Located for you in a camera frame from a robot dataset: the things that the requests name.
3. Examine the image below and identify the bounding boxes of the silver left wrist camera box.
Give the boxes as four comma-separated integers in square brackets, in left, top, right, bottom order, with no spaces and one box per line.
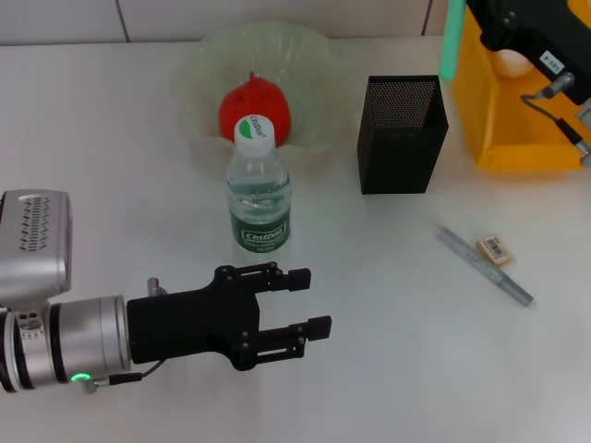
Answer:
[0,188,75,306]

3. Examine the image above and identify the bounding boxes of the red-orange toy orange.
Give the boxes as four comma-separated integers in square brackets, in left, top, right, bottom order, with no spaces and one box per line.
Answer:
[218,71,294,145]

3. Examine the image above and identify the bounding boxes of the clear green-label water bottle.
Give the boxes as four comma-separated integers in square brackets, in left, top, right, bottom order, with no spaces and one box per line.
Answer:
[225,113,296,263]

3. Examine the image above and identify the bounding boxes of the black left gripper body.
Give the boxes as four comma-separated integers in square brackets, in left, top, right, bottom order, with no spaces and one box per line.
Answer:
[126,264,263,373]

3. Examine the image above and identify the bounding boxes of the beige eraser with barcode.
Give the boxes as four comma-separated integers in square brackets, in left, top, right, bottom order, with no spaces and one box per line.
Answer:
[475,233,515,266]

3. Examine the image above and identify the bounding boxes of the mint green pen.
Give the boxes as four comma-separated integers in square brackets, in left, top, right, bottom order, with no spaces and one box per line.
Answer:
[439,0,465,83]

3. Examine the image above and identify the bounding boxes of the black mesh pen holder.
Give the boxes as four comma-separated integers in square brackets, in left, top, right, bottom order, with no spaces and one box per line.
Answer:
[356,74,451,196]

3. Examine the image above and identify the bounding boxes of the pale green glass fruit bowl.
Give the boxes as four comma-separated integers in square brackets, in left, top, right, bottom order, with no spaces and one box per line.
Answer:
[177,20,355,177]

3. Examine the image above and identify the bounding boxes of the right gripper cable with plug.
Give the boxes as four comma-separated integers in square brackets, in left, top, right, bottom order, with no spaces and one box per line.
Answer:
[520,72,591,170]

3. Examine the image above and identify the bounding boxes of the white paper ball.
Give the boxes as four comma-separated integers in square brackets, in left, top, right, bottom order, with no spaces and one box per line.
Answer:
[493,47,533,78]

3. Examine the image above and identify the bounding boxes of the left gripper cable with plug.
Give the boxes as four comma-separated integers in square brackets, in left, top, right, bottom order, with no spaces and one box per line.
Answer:
[77,359,166,396]

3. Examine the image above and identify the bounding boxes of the yellow plastic bin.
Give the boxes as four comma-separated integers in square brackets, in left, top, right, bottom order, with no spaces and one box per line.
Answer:
[444,0,591,174]

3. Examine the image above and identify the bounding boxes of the gripper cable with plug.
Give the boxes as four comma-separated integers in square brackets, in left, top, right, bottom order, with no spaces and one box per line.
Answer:
[77,359,166,396]
[520,72,591,170]

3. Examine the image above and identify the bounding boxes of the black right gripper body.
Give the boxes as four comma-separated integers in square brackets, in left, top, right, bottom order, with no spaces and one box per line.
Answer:
[464,0,591,106]

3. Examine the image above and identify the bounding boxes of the grey pen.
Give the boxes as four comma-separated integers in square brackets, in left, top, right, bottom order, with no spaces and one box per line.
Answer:
[433,224,536,307]

